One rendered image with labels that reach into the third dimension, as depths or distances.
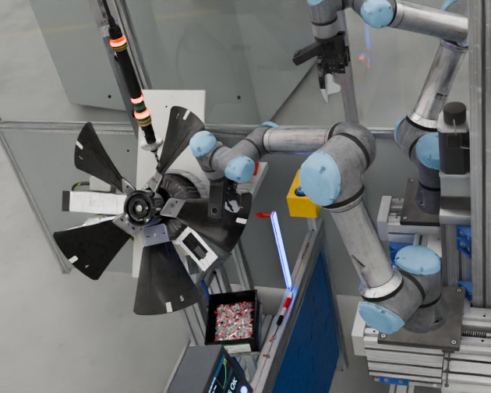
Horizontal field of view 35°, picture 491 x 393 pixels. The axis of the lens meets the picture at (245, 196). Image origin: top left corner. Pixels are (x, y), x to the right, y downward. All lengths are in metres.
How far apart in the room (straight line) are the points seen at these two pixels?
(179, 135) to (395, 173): 0.99
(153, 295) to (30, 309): 1.75
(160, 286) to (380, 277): 0.87
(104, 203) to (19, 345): 1.47
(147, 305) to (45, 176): 1.45
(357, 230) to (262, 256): 1.78
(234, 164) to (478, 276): 0.77
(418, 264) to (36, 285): 2.72
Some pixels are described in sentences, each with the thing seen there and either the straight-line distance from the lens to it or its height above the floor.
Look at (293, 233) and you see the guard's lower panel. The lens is 3.49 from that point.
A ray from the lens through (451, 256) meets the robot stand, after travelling 2.35.
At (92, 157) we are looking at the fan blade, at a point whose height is 1.31.
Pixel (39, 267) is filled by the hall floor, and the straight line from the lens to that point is 4.48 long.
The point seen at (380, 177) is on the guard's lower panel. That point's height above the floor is 0.78.
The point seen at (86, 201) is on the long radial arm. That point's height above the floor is 1.12.
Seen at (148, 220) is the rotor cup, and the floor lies 1.20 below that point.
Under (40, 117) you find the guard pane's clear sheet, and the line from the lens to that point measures 3.65.
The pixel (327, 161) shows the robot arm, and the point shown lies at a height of 1.66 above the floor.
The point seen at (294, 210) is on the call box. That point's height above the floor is 1.02.
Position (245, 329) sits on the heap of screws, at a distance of 2.57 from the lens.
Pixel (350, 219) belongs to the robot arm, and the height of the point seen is 1.50.
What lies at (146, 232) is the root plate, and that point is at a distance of 2.58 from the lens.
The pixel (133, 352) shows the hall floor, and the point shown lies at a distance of 3.80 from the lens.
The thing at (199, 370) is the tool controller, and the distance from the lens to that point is 1.97.
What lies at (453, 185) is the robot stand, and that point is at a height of 1.34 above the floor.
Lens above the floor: 2.74
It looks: 38 degrees down
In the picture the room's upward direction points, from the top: 14 degrees counter-clockwise
